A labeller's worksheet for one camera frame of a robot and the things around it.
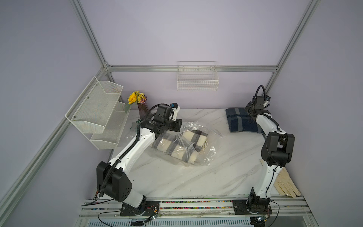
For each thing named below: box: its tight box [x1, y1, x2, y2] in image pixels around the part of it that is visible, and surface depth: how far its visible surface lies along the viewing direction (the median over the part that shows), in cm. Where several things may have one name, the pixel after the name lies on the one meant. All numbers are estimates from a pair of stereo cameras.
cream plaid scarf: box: [152, 129, 208, 165], surface depth 90 cm
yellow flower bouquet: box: [124, 90, 147, 114], surface depth 97 cm
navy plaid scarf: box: [225, 107, 265, 134], surface depth 108 cm
